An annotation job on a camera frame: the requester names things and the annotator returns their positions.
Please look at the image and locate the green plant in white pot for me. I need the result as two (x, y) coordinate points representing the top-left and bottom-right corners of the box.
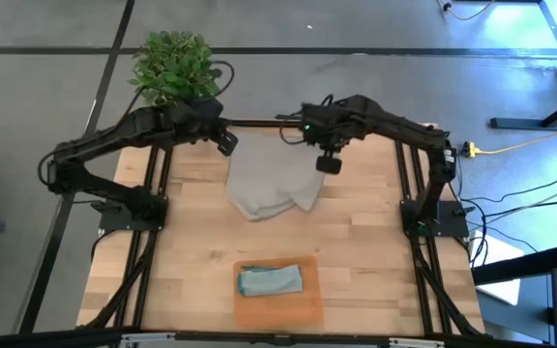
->
(127, 30), (225, 108)

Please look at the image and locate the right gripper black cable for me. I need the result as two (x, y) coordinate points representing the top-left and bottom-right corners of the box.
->
(278, 94), (336, 146)

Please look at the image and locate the black aluminium table frame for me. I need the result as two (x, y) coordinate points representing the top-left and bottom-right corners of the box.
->
(77, 117), (485, 339)

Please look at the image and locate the yellow extension cable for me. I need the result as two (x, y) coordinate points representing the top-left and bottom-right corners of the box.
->
(460, 120), (557, 160)

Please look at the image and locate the black rig strut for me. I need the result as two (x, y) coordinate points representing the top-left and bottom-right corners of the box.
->
(471, 244), (557, 286)

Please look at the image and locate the orange plastic basket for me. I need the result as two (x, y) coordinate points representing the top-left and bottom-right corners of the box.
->
(232, 254), (325, 330)

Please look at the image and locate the black floor cable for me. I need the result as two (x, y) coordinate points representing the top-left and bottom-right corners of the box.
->
(466, 174), (557, 204)

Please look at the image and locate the beige cable with black plug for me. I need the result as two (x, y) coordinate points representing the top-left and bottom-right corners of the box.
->
(435, 0), (497, 23)

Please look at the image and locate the white rig bracket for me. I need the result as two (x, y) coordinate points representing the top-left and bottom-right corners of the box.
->
(117, 331), (178, 348)
(387, 336), (447, 348)

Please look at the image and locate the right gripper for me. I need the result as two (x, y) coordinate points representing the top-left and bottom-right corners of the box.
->
(299, 99), (357, 176)

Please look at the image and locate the grey waffle towel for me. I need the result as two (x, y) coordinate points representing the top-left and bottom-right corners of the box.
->
(224, 130), (327, 222)

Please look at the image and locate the white box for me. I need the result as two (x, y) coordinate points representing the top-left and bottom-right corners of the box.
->
(468, 229), (526, 306)

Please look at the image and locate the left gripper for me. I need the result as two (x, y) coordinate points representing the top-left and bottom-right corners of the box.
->
(169, 98), (240, 158)

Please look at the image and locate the blue microfiber towel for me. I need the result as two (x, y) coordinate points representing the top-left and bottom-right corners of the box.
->
(236, 263), (305, 298)

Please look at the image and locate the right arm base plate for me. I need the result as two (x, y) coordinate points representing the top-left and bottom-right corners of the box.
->
(400, 198), (471, 239)

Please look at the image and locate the black rig beam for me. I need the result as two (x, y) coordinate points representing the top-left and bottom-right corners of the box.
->
(0, 327), (557, 348)

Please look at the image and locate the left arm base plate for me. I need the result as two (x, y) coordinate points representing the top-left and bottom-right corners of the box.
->
(97, 192), (169, 233)

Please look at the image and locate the black desk leg with foot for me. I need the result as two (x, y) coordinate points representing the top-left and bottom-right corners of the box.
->
(489, 89), (557, 131)

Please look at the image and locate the white floor cable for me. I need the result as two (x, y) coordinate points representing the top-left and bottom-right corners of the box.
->
(469, 173), (557, 227)

